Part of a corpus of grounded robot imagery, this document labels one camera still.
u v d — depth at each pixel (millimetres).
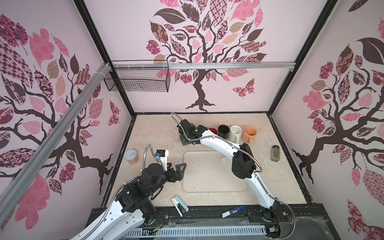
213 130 1003
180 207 745
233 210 742
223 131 983
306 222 721
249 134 1010
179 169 613
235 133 1014
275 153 926
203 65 940
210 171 890
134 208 474
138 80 1220
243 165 552
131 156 899
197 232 697
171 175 609
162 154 603
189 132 705
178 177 618
